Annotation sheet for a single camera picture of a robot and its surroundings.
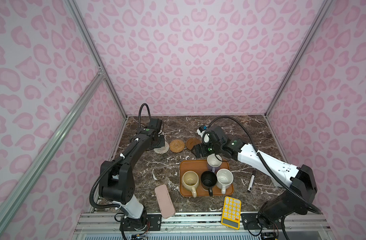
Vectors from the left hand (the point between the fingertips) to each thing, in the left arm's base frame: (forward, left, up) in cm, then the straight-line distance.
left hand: (159, 140), depth 89 cm
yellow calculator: (-37, -38, -11) cm, 54 cm away
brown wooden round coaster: (+7, -20, -13) cm, 25 cm away
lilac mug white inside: (-10, -33, -11) cm, 36 cm away
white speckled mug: (-19, -38, -11) cm, 44 cm away
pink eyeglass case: (-31, -5, -11) cm, 33 cm away
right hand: (-9, -23, +7) cm, 25 cm away
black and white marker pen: (-21, -53, -12) cm, 58 cm away
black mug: (-20, -28, -10) cm, 36 cm away
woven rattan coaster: (+4, -9, -12) cm, 16 cm away
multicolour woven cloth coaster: (+1, 0, -13) cm, 13 cm away
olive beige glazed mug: (-21, -18, -12) cm, 30 cm away
